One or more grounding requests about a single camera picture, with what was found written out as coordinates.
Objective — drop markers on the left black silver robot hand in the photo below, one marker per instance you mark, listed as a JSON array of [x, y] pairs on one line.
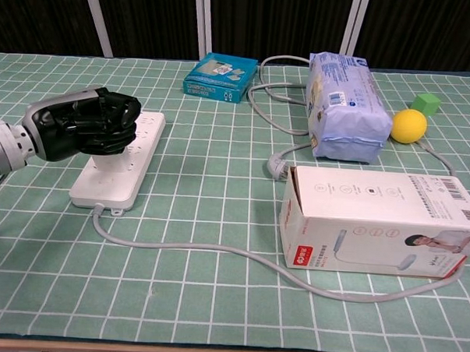
[[77, 126]]

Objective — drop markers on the small white adapter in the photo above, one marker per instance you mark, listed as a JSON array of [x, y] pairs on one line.
[[108, 162]]

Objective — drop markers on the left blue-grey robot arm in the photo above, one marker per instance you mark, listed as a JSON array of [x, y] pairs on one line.
[[4, 150]]

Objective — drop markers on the white power strip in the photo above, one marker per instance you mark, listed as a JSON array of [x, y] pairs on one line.
[[101, 189]]

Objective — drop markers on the black folding partition screen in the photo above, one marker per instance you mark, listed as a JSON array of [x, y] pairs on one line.
[[156, 20]]

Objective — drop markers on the green grid tablecloth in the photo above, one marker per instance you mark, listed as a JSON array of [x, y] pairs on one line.
[[203, 182]]

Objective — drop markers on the teal cardboard box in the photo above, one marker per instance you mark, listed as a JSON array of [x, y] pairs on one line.
[[220, 76]]

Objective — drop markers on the light blue tissue pack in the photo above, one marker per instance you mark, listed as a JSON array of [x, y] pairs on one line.
[[347, 110]]

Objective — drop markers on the white desk lamp box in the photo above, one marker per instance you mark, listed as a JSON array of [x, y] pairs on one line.
[[373, 221]]

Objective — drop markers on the yellow ball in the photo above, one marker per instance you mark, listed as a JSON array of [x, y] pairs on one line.
[[409, 126]]

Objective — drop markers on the green cube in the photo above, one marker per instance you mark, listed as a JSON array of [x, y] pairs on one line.
[[426, 104]]

